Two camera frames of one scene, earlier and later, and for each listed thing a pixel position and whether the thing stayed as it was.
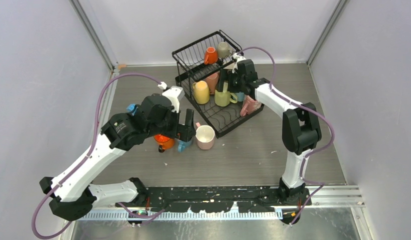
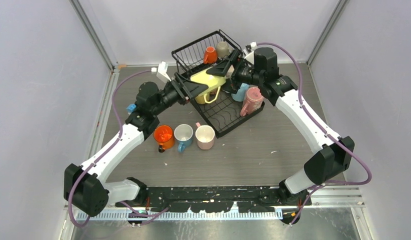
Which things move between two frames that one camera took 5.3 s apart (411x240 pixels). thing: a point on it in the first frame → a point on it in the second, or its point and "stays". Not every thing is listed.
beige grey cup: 223,49 stays
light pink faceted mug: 205,135 stays
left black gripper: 189,130 → 186,90
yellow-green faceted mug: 223,99 → 214,82
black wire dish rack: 202,77 stays
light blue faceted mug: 240,96 stays
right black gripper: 223,76 → 223,68
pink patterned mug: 250,105 stays
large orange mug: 165,142 stays
